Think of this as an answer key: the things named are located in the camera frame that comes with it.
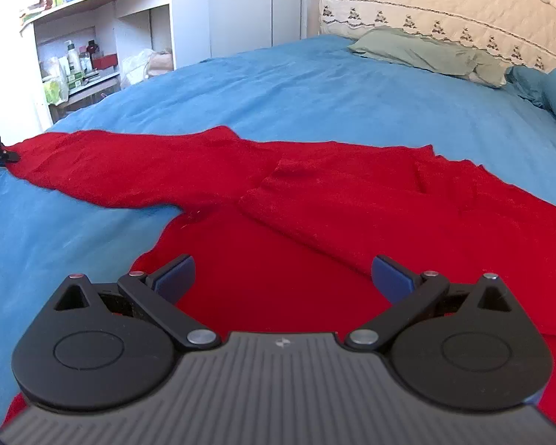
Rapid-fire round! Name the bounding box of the blue bed sheet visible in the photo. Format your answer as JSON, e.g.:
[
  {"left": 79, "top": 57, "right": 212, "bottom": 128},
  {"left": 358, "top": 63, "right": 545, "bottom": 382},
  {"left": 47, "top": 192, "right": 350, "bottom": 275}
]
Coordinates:
[{"left": 0, "top": 34, "right": 556, "bottom": 432}]

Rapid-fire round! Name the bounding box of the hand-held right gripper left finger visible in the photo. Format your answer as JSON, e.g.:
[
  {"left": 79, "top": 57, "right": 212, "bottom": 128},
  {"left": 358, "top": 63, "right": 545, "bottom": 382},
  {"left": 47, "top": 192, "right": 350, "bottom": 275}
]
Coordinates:
[{"left": 52, "top": 254, "right": 222, "bottom": 352}]

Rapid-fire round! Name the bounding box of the white shelf desk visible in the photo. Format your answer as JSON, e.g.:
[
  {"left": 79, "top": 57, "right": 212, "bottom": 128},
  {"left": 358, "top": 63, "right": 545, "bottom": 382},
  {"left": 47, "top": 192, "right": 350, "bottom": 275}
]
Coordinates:
[{"left": 19, "top": 0, "right": 211, "bottom": 131}]

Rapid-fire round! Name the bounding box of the green pillow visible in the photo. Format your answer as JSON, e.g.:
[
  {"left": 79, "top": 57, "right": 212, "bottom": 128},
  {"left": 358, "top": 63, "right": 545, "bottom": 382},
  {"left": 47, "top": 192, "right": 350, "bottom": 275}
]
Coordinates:
[{"left": 347, "top": 27, "right": 508, "bottom": 89}]

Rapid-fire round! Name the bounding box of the white plastic bag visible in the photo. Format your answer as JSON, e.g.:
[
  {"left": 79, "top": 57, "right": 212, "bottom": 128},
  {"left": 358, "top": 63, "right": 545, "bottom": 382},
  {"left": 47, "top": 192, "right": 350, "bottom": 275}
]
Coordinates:
[{"left": 120, "top": 49, "right": 156, "bottom": 89}]

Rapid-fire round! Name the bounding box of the red knit sweater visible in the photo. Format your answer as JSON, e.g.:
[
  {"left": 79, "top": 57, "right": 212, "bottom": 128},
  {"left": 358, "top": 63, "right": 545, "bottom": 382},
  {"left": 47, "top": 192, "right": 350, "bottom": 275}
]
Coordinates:
[{"left": 0, "top": 125, "right": 556, "bottom": 432}]

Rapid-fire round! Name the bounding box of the green packet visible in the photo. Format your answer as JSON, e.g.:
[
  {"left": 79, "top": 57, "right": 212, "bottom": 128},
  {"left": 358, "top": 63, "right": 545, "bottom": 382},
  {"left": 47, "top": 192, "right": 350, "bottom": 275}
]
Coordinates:
[{"left": 43, "top": 79, "right": 68, "bottom": 105}]

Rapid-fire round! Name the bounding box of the white wardrobe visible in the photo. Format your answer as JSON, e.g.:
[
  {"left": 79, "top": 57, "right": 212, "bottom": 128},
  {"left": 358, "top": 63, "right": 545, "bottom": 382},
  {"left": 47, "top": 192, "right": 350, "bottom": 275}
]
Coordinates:
[{"left": 208, "top": 0, "right": 325, "bottom": 49}]

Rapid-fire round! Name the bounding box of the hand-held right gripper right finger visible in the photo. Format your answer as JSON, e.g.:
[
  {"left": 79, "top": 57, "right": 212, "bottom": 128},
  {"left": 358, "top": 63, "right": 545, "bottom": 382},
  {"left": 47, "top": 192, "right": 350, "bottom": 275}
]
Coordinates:
[{"left": 344, "top": 255, "right": 514, "bottom": 352}]

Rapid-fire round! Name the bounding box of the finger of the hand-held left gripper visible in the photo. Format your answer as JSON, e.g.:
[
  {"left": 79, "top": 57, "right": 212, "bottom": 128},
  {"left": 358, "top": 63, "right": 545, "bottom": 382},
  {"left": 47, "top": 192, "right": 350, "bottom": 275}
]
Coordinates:
[{"left": 0, "top": 145, "right": 20, "bottom": 173}]

